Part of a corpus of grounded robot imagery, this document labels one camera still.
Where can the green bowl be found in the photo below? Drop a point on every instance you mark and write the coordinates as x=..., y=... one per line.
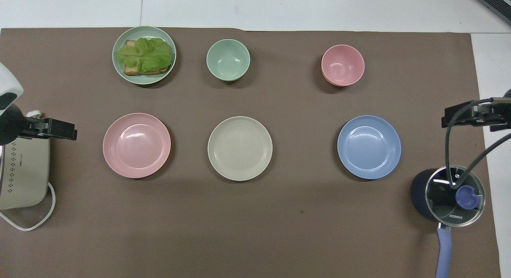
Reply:
x=228, y=59

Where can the pink plate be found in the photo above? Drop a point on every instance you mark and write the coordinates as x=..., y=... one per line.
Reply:
x=136, y=145

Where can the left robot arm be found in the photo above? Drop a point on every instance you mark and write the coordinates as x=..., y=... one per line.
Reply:
x=7, y=81

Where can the toast slice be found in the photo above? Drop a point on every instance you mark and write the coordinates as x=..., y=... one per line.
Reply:
x=131, y=70

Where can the blue plate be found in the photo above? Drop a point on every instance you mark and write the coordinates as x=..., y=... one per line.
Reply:
x=369, y=146

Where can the beige plate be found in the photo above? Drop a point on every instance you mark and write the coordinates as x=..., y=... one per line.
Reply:
x=240, y=148

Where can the beige electric appliance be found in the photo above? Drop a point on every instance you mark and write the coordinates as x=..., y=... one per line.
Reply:
x=24, y=174

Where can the green plate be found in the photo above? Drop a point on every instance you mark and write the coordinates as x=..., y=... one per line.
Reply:
x=119, y=68

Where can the dark blue pot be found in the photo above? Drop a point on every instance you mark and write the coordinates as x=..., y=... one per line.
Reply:
x=418, y=194

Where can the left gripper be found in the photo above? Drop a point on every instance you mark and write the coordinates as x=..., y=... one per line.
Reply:
x=11, y=124

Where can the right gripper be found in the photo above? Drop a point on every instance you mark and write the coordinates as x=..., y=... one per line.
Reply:
x=502, y=120

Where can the green lettuce leaf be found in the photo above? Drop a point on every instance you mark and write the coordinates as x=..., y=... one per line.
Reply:
x=149, y=54

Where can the glass pot lid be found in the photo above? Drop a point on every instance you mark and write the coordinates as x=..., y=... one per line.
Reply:
x=441, y=198

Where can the pink bowl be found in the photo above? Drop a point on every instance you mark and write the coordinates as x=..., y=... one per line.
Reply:
x=342, y=64

